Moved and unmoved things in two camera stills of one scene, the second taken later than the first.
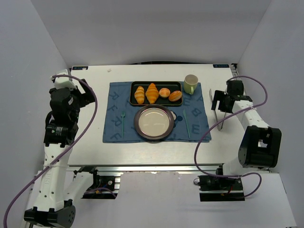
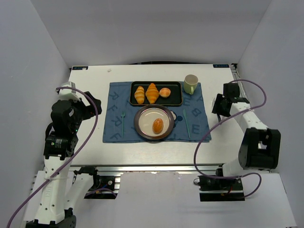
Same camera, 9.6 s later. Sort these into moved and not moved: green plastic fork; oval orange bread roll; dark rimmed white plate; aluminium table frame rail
Moved: oval orange bread roll
Not moved: green plastic fork; aluminium table frame rail; dark rimmed white plate
